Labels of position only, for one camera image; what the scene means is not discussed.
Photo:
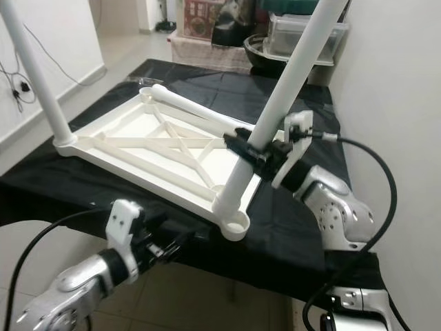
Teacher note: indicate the shiny black curved pan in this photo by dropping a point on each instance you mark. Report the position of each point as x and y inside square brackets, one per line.
[238, 27]

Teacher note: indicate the black floor device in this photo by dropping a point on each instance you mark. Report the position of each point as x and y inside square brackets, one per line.
[165, 27]

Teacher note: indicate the orange lid storage box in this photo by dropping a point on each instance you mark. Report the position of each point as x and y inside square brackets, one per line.
[200, 17]

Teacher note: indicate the black tablecloth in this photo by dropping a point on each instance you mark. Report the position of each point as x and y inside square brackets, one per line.
[289, 262]

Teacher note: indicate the cream plastic ribbed table top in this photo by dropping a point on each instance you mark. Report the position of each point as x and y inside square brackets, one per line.
[117, 131]

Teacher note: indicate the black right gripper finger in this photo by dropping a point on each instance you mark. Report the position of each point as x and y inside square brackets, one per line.
[248, 150]

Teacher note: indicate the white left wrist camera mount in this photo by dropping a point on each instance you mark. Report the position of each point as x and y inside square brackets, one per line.
[127, 221]

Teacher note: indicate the small black power adapter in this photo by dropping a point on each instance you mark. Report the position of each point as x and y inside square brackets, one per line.
[24, 87]

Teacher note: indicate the green pot lid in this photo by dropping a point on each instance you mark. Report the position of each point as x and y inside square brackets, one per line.
[289, 5]

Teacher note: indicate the clear plastic container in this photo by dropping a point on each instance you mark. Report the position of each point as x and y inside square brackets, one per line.
[279, 41]

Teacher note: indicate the patterned cloth covered bench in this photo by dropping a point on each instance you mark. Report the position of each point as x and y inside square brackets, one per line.
[207, 55]

